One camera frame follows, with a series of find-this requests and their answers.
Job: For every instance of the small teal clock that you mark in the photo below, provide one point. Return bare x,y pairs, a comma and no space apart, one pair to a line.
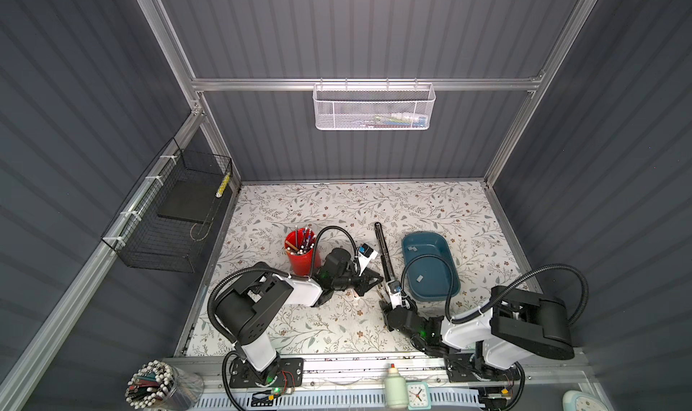
418,396

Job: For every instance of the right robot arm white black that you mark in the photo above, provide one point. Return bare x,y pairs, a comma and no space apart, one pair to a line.
522,324

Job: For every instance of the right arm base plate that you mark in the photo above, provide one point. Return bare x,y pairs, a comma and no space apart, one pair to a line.
465,367

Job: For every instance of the clear jar of pencils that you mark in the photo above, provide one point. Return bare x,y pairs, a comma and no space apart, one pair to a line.
158,385

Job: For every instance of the black wire side basket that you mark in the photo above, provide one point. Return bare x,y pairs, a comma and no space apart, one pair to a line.
172,219

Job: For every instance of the red pen cup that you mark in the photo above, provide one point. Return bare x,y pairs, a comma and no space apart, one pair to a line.
300,248

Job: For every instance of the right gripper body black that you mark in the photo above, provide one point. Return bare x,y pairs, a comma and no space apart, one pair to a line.
386,312

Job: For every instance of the white glue bottle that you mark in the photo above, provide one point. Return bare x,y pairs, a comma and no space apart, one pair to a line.
395,387

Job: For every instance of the yellow marker in side basket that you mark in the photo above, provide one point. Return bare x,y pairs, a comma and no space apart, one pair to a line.
223,185

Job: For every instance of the white wire wall basket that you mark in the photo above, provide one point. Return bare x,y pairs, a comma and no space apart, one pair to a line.
373,106

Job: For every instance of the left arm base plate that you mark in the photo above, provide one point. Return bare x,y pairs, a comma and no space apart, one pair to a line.
282,372

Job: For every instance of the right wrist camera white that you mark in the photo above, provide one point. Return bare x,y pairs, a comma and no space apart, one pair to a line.
394,295

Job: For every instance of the black stapler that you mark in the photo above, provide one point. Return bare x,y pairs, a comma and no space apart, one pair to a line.
388,270

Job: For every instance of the white round device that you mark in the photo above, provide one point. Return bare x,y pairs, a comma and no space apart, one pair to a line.
574,400

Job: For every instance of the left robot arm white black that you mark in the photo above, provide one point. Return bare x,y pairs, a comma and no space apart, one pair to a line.
242,306

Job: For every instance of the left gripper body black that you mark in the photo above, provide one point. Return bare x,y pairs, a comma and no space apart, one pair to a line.
359,284

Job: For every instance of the teal plastic tray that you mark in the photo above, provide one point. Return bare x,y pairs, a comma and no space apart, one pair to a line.
431,278

